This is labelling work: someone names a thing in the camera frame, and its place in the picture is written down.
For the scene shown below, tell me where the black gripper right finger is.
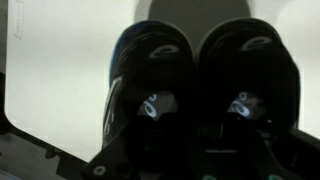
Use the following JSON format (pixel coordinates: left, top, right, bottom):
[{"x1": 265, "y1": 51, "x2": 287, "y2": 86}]
[{"x1": 206, "y1": 114, "x2": 320, "y2": 180}]

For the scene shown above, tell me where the grey running sneaker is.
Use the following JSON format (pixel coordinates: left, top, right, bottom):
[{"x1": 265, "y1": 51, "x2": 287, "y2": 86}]
[
  {"x1": 195, "y1": 17, "x2": 302, "y2": 143},
  {"x1": 101, "y1": 19, "x2": 198, "y2": 151}
]

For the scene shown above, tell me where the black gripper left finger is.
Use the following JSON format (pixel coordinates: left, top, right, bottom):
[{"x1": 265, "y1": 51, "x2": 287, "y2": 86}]
[{"x1": 81, "y1": 111, "x2": 188, "y2": 180}]

